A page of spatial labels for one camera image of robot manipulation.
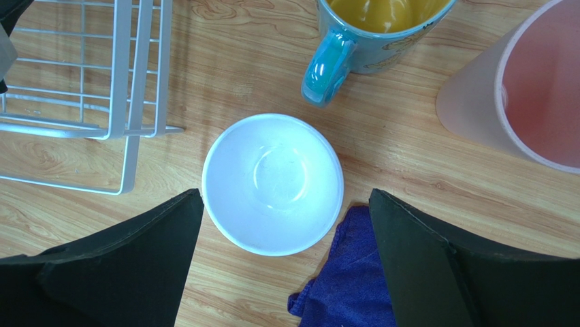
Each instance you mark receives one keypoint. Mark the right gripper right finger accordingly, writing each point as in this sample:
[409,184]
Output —
[438,274]

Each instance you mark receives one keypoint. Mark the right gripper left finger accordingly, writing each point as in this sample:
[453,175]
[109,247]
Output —
[130,274]

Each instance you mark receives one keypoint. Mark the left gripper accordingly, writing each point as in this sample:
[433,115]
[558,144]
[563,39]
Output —
[11,10]

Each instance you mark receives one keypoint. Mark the white flower-shaped bowl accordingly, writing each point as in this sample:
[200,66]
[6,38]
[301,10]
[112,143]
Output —
[272,184]

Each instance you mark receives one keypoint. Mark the pink cup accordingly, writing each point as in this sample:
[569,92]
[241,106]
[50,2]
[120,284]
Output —
[521,95]

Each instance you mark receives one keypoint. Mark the blue butterfly mug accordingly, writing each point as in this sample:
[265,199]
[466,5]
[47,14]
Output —
[365,37]

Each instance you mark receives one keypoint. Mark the purple cloth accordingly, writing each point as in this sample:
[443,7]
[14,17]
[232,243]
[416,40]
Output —
[350,289]

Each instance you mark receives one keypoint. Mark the white wire dish rack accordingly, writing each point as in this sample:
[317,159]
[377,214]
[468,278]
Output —
[89,70]

